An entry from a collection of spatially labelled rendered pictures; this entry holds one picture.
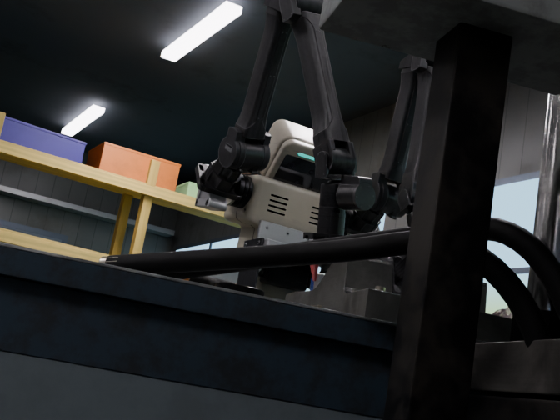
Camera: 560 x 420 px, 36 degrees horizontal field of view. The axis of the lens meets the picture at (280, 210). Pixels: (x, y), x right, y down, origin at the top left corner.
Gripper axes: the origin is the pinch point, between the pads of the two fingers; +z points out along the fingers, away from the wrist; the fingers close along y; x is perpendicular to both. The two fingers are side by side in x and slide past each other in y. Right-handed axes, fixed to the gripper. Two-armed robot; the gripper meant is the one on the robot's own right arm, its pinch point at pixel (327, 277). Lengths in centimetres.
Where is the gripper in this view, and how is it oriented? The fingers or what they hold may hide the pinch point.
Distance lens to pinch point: 180.9
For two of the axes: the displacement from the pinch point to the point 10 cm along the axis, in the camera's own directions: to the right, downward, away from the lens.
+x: -2.3, 0.2, 9.7
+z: -0.8, 10.0, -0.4
